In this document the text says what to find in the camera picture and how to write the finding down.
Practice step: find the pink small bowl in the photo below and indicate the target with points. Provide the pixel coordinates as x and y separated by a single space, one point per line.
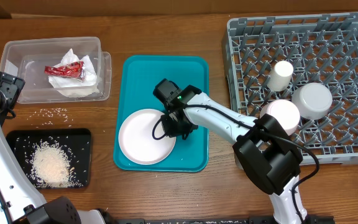
285 112

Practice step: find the black rectangular tray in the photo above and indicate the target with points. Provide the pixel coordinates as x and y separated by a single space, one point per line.
78 140

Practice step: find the white rice pile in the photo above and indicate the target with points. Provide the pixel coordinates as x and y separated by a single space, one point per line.
50 166

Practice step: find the grey dishwasher rack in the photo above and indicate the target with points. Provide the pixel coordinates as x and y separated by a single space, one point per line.
323 48

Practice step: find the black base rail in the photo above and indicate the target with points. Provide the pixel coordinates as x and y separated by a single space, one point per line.
197 221

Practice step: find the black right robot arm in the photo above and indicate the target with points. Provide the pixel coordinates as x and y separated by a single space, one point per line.
268 156

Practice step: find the pink round plate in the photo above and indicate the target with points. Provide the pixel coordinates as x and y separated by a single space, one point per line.
142 139

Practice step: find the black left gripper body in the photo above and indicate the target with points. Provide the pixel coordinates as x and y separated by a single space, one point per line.
9 88

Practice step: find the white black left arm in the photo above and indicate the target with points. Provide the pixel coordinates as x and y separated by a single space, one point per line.
20 201

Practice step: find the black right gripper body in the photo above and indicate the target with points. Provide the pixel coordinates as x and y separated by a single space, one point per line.
174 127

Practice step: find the white napkin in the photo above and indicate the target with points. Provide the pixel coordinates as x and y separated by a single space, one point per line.
70 84

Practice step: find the grey-green bowl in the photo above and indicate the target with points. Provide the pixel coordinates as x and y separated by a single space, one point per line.
313 100

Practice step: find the clear plastic bin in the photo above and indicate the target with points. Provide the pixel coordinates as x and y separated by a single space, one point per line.
27 59

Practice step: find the red snack wrapper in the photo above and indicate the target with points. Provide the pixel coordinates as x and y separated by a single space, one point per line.
72 70

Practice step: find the teal plastic tray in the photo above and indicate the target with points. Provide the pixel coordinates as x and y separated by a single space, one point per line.
141 73

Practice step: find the cream cup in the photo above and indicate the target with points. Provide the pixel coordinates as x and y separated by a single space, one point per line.
280 76

